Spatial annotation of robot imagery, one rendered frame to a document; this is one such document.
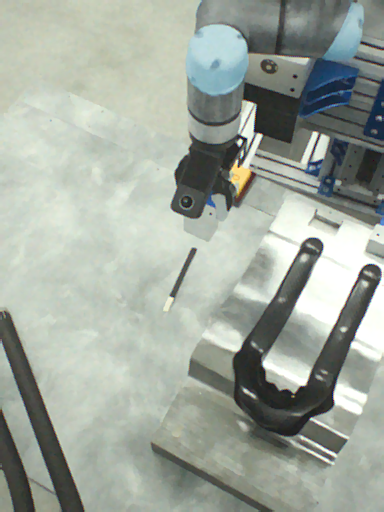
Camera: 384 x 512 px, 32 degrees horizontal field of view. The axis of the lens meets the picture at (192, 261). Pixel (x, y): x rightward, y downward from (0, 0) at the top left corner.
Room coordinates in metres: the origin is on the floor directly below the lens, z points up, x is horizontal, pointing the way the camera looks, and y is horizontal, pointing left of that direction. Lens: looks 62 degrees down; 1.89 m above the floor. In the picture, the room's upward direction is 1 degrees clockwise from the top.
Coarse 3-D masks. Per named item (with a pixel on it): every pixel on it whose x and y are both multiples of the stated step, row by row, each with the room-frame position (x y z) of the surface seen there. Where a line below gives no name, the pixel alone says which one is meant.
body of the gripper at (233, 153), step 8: (192, 136) 0.60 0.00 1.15; (240, 136) 0.65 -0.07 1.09; (192, 144) 0.63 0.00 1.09; (200, 144) 0.58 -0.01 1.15; (208, 144) 0.58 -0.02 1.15; (216, 144) 0.58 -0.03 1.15; (224, 144) 0.58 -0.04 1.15; (232, 144) 0.63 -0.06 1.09; (232, 152) 0.61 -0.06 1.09; (240, 152) 0.62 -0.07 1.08; (184, 160) 0.61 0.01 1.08; (224, 160) 0.60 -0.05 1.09; (232, 160) 0.60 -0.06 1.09; (240, 160) 0.63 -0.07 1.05; (184, 168) 0.60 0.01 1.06; (224, 168) 0.59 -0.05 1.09; (224, 176) 0.58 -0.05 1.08; (216, 184) 0.58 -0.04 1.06
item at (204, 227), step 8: (232, 176) 0.68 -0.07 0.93; (208, 200) 0.62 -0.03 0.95; (208, 208) 0.60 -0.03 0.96; (184, 216) 0.59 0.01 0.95; (208, 216) 0.58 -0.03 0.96; (184, 224) 0.58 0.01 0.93; (192, 224) 0.58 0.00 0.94; (200, 224) 0.57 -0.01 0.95; (208, 224) 0.57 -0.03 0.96; (216, 224) 0.59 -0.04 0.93; (192, 232) 0.58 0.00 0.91; (200, 232) 0.57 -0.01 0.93; (208, 232) 0.56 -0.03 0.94; (208, 240) 0.56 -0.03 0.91
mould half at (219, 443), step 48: (288, 240) 0.58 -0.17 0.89; (336, 240) 0.58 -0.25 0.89; (240, 288) 0.49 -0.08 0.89; (336, 288) 0.49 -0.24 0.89; (240, 336) 0.38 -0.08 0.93; (288, 336) 0.39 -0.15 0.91; (192, 384) 0.33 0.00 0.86; (288, 384) 0.30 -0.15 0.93; (336, 384) 0.31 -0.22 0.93; (192, 432) 0.25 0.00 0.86; (240, 432) 0.25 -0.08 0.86; (336, 432) 0.24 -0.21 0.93; (240, 480) 0.18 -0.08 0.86; (288, 480) 0.18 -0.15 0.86
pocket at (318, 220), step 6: (312, 216) 0.64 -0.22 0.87; (318, 216) 0.64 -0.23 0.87; (324, 216) 0.64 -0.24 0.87; (330, 216) 0.64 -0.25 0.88; (312, 222) 0.63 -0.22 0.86; (318, 222) 0.63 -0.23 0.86; (324, 222) 0.63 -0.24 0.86; (330, 222) 0.63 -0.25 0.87; (336, 222) 0.63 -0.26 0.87; (342, 222) 0.62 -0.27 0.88; (318, 228) 0.62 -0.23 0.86; (324, 228) 0.62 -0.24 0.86; (330, 228) 0.62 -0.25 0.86; (336, 228) 0.62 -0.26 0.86; (330, 234) 0.61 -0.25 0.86; (336, 234) 0.61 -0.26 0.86
